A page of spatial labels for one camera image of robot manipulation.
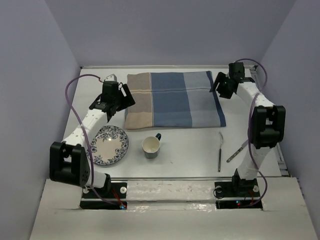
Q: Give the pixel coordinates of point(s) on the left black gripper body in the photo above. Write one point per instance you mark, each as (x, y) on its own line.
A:
(115, 100)

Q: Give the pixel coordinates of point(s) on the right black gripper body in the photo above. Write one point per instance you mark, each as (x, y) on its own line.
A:
(230, 77)

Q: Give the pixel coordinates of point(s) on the blue beige checked cloth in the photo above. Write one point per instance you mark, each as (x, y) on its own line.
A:
(173, 100)

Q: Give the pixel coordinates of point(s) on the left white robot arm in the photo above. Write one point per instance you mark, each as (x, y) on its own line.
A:
(71, 160)

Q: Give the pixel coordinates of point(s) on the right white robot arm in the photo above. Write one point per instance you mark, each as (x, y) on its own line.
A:
(266, 128)

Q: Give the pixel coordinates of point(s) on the blue floral ceramic plate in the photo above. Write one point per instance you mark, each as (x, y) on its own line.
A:
(109, 145)

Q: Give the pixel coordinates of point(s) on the green white ceramic mug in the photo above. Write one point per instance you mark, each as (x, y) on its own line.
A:
(151, 146)

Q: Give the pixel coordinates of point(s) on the silver table knife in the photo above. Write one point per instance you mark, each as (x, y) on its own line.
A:
(237, 151)

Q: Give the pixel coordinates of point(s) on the silver fork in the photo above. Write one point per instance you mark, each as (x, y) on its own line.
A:
(220, 151)

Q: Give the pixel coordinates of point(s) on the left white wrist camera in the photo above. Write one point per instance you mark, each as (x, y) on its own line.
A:
(111, 78)

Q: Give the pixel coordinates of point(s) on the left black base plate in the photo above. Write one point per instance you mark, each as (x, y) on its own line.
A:
(115, 199)

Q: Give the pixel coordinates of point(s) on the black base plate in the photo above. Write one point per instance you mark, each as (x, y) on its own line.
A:
(115, 199)
(229, 197)

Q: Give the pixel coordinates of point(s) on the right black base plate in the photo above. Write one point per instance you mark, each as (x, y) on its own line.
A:
(229, 197)

